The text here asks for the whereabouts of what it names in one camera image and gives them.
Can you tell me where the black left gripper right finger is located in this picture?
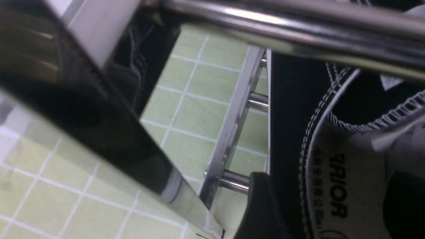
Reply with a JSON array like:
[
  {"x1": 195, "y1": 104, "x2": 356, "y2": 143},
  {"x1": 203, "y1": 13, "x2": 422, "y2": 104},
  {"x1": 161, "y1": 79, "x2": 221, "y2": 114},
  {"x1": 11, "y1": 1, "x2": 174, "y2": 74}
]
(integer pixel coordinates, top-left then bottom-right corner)
[{"x1": 383, "y1": 171, "x2": 425, "y2": 239}]

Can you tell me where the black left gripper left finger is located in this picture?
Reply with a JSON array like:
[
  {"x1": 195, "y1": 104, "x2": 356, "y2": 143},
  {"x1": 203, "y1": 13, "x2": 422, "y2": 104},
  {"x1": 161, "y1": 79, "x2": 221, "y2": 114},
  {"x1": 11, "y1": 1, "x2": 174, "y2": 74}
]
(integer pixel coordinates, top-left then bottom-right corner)
[{"x1": 234, "y1": 172, "x2": 293, "y2": 239}]

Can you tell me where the black canvas sneaker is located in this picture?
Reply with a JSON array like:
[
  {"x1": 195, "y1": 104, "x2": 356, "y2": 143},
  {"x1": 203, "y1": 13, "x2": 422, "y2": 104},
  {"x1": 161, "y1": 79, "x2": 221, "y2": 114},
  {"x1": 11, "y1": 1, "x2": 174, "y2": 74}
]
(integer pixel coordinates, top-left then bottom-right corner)
[{"x1": 270, "y1": 0, "x2": 425, "y2": 239}]

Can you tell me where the metal shoe rack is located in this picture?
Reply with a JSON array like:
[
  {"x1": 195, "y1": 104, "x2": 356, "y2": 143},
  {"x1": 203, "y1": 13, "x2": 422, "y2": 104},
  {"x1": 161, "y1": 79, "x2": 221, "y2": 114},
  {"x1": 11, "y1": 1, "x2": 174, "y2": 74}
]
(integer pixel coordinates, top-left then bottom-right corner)
[{"x1": 1, "y1": 0, "x2": 424, "y2": 239}]

